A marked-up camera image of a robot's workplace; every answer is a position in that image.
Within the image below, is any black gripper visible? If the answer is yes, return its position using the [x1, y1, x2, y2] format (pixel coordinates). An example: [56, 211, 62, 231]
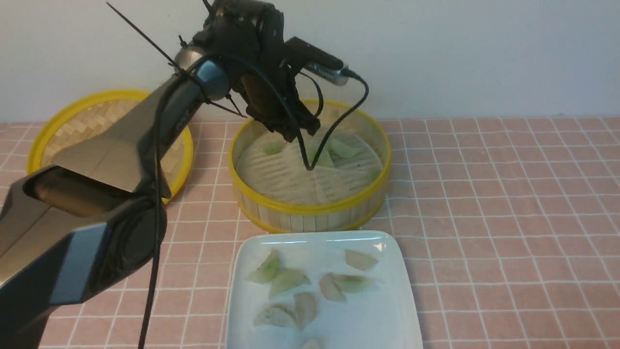
[193, 0, 321, 143]

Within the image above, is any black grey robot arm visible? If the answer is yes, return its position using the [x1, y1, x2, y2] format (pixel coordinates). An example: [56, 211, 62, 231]
[0, 0, 320, 349]

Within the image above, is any pale green dumpling on plate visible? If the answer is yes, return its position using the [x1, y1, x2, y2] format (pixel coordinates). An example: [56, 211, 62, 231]
[268, 268, 311, 300]

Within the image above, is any pinkish dumpling on plate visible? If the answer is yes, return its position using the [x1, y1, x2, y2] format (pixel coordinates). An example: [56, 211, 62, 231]
[319, 273, 347, 303]

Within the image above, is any light green dumpling on plate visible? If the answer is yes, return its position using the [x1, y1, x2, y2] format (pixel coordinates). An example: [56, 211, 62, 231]
[334, 274, 374, 294]

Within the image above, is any white square plate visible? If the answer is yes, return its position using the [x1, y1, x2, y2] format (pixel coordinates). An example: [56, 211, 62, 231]
[225, 230, 422, 349]

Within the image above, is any white dumpling on plate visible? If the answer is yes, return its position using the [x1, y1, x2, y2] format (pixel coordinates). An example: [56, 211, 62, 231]
[252, 304, 297, 331]

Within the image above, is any dumpling at plate edge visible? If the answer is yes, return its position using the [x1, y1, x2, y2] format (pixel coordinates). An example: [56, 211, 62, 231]
[300, 338, 321, 349]

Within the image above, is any green dumpling in steamer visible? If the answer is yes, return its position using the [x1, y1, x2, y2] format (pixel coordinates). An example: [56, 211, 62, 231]
[262, 142, 285, 156]
[328, 137, 359, 159]
[308, 148, 335, 168]

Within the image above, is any yellow rimmed bamboo steamer basket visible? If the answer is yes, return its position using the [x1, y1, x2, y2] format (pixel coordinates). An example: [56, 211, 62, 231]
[228, 110, 392, 233]

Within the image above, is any yellow rimmed bamboo steamer lid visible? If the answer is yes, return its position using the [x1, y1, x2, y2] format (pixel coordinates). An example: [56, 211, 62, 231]
[26, 89, 194, 198]

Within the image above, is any pink checkered tablecloth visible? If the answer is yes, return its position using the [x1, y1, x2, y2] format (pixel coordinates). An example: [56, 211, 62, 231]
[0, 118, 620, 349]

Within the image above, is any black cable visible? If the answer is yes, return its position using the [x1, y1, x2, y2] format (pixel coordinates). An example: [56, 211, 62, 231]
[228, 53, 370, 171]

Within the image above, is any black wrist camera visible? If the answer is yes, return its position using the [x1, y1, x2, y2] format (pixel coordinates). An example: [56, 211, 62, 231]
[284, 37, 349, 86]

